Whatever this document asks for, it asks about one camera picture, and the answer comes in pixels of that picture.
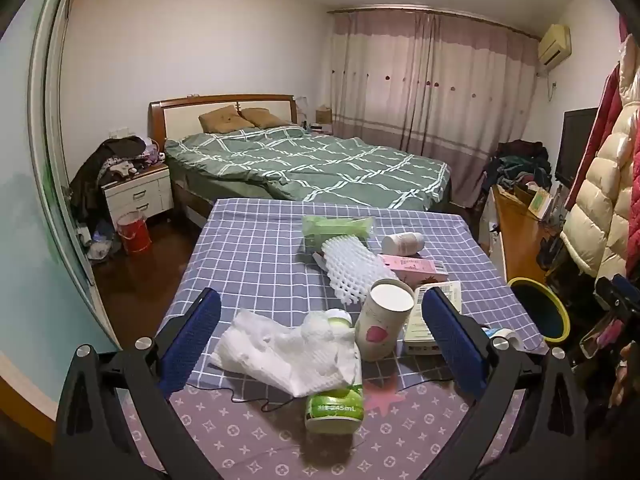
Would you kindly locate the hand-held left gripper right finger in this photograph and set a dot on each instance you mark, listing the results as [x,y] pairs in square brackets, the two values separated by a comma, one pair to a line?
[452,340]

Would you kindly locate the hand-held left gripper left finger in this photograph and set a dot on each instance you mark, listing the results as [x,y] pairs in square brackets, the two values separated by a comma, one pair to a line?
[192,340]

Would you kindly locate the white labelled box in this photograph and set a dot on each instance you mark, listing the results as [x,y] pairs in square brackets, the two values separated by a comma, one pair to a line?
[425,325]

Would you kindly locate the yellow rimmed waste bin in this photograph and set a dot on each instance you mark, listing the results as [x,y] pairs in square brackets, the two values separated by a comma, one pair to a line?
[542,310]

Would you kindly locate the pink drink carton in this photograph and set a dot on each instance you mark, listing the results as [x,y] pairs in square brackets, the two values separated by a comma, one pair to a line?
[412,267]

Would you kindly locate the small white bottle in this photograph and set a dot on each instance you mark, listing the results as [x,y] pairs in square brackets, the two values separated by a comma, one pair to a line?
[402,244]

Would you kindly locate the green packet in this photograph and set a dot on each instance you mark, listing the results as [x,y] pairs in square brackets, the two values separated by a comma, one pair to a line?
[337,230]

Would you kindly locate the white paper bowl blue print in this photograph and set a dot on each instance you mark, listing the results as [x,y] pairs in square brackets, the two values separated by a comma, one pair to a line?
[505,336]

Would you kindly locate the strawberry print paper cup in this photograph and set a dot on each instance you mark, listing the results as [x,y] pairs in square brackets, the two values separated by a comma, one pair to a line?
[382,320]

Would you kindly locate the black bag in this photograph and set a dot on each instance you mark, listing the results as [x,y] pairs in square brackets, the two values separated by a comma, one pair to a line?
[550,252]

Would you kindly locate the purple patterned cloth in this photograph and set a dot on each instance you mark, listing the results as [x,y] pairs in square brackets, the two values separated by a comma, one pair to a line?
[240,435]

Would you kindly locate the cream puffer jacket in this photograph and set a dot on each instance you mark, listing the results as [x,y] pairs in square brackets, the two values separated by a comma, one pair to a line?
[605,185]

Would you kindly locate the small jar with green lid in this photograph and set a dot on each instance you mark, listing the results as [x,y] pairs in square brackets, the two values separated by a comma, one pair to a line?
[341,317]

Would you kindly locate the wooden desk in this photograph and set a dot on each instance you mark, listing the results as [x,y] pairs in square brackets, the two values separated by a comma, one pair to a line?
[520,230]

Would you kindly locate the green and white box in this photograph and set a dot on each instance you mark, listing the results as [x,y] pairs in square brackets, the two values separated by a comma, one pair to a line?
[540,205]

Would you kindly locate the red bucket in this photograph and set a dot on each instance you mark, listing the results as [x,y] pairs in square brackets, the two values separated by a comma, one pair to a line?
[134,232]

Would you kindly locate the white foam net sleeve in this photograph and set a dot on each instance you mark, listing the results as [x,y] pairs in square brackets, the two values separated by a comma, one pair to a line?
[350,265]

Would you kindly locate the pink fuzzy garment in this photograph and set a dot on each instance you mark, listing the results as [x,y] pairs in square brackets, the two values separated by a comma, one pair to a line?
[635,160]

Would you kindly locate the plastic bags on floor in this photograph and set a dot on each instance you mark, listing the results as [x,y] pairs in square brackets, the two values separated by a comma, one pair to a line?
[97,242]

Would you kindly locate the black television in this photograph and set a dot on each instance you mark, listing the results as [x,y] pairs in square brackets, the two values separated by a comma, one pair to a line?
[575,145]

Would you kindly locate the white nightstand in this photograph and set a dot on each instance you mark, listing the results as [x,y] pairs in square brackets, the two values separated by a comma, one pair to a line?
[137,195]

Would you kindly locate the pile of dark clothes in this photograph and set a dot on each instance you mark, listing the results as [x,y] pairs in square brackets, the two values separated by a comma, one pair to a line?
[520,165]

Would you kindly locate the red coat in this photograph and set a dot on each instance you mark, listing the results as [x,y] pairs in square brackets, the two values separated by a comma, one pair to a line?
[600,125]

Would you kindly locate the dark jacket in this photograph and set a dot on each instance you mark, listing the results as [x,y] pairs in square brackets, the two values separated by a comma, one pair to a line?
[107,160]

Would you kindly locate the green checked duvet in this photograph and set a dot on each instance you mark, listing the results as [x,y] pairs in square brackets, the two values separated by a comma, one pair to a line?
[310,165]

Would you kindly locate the brown pillow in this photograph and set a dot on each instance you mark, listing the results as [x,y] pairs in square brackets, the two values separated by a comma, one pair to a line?
[265,117]
[220,120]

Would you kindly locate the wooden bed headboard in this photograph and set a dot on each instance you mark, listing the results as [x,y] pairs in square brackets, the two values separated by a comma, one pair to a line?
[180,110]

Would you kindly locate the sliding wardrobe door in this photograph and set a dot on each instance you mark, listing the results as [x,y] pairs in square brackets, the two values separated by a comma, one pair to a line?
[45,160]

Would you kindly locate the pink striped curtain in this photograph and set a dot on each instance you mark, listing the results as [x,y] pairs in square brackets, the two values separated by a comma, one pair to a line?
[425,85]

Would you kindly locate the wall air conditioner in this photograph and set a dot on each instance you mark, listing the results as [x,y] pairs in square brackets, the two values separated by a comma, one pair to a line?
[554,45]

